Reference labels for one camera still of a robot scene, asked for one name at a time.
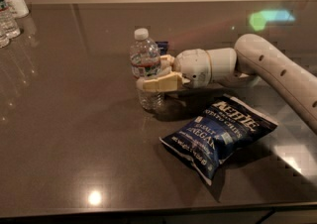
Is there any small dark blue packet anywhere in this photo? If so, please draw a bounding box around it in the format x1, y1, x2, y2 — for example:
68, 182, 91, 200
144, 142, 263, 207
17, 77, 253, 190
157, 42, 168, 56

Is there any clear plastic water bottle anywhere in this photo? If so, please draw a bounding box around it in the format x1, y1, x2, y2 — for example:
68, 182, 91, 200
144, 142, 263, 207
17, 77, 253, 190
130, 28, 164, 112

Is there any upright water bottle red label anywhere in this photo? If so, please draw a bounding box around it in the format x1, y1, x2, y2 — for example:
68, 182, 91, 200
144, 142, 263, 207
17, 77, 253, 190
0, 0, 21, 39

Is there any clear bottle at left edge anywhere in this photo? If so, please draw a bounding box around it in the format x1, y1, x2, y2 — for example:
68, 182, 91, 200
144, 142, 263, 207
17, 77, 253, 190
0, 26, 9, 48

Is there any blue Kettle chips bag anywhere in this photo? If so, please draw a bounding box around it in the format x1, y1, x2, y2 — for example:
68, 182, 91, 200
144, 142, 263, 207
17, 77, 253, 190
159, 95, 277, 185

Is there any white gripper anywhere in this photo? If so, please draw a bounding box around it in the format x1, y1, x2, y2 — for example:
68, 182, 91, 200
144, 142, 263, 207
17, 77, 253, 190
136, 49, 211, 92

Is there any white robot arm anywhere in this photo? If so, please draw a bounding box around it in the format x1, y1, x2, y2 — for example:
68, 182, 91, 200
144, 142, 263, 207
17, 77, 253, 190
136, 34, 317, 133

